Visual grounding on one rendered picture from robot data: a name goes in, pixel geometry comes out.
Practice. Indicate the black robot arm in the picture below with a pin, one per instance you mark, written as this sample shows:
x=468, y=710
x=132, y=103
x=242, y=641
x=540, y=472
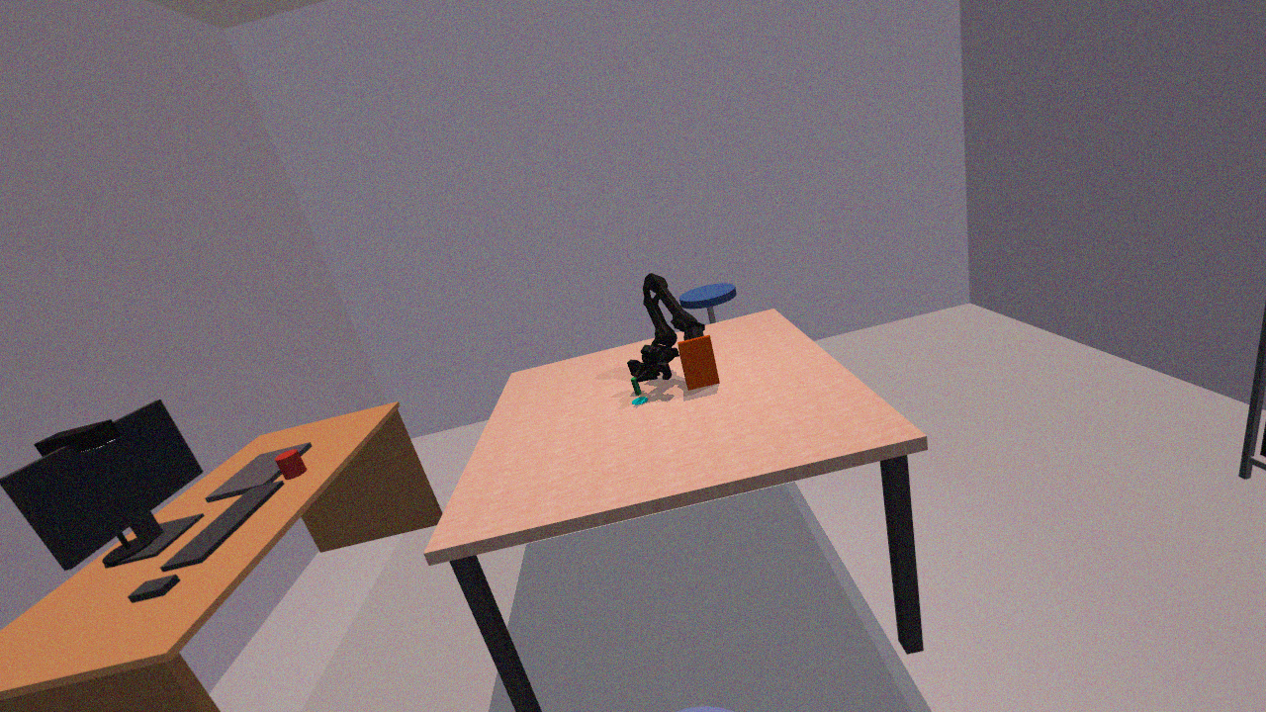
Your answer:
x=665, y=335

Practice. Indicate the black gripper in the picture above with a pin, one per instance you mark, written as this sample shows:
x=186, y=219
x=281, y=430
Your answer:
x=649, y=370

